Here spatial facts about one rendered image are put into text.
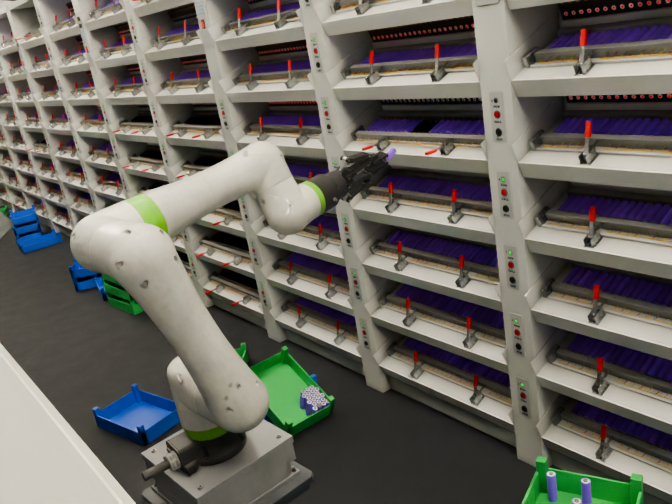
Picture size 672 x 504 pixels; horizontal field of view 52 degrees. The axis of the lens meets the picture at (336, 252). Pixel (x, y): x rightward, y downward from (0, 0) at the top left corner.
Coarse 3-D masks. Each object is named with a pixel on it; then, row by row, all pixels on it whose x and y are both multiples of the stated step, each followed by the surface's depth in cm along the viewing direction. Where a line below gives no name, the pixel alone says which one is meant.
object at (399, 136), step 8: (360, 136) 220; (368, 136) 217; (376, 136) 214; (392, 136) 208; (400, 136) 205; (408, 136) 202; (416, 136) 199; (424, 136) 197; (432, 136) 195; (440, 136) 192; (448, 136) 190; (456, 136) 188; (464, 136) 186; (472, 136) 184; (480, 136) 182; (416, 144) 199; (464, 144) 185
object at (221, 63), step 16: (208, 0) 261; (224, 0) 264; (240, 0) 269; (208, 16) 262; (224, 16) 266; (208, 48) 270; (208, 64) 274; (224, 64) 269; (240, 64) 273; (224, 96) 272; (240, 112) 276; (224, 128) 281; (240, 208) 293; (256, 208) 288; (256, 240) 291; (272, 256) 297; (256, 272) 301; (272, 288) 299; (272, 304) 301; (272, 320) 305; (272, 336) 310
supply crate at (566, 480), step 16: (544, 464) 140; (544, 480) 141; (560, 480) 141; (576, 480) 139; (592, 480) 137; (608, 480) 135; (640, 480) 130; (528, 496) 135; (544, 496) 141; (560, 496) 140; (576, 496) 140; (592, 496) 138; (608, 496) 137; (624, 496) 135; (640, 496) 130
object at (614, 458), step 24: (552, 408) 194; (576, 408) 193; (600, 408) 189; (552, 432) 193; (576, 432) 188; (600, 432) 184; (624, 432) 181; (648, 432) 177; (576, 456) 186; (600, 456) 180; (624, 456) 177; (648, 456) 174; (624, 480) 176; (648, 480) 169
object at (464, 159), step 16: (368, 112) 226; (352, 128) 223; (352, 144) 222; (368, 144) 216; (400, 144) 206; (480, 144) 173; (400, 160) 203; (416, 160) 197; (432, 160) 192; (448, 160) 187; (464, 160) 182; (480, 160) 177
